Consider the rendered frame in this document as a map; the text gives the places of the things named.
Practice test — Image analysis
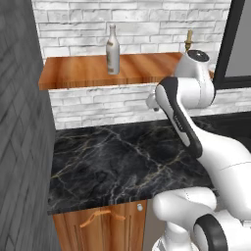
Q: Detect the wooden cupboard door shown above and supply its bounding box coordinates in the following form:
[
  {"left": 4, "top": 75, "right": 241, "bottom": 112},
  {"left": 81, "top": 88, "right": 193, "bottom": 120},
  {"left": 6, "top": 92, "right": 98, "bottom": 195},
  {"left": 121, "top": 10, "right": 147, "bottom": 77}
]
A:
[{"left": 52, "top": 199, "right": 148, "bottom": 251}]

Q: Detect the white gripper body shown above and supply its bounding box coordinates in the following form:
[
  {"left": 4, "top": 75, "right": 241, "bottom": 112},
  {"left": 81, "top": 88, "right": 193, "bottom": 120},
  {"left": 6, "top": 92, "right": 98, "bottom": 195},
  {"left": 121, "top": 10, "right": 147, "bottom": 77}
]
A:
[{"left": 145, "top": 91, "right": 161, "bottom": 113}]

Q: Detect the black framed glass cabinet door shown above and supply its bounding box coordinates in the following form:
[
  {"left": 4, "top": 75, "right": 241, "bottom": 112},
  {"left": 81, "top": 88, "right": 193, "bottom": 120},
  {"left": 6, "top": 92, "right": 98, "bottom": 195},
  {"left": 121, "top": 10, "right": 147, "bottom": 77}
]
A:
[{"left": 212, "top": 0, "right": 251, "bottom": 90}]

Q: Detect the silver white liquor bottle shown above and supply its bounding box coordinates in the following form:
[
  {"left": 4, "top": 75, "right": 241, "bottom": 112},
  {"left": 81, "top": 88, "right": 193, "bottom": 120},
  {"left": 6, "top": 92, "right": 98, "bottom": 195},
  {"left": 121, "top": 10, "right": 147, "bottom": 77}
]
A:
[{"left": 105, "top": 23, "right": 122, "bottom": 75}]

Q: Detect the wooden cabinet shelf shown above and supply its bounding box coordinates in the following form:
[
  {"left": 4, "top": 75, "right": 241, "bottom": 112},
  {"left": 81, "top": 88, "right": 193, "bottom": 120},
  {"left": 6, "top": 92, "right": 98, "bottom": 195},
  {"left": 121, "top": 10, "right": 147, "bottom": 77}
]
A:
[{"left": 37, "top": 51, "right": 216, "bottom": 91}]

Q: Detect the orange curved cupboard handle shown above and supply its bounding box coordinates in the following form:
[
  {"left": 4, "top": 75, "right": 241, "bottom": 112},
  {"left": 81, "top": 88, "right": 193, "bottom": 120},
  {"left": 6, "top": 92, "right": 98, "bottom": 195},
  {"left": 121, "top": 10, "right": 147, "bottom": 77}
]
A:
[{"left": 78, "top": 209, "right": 126, "bottom": 229}]

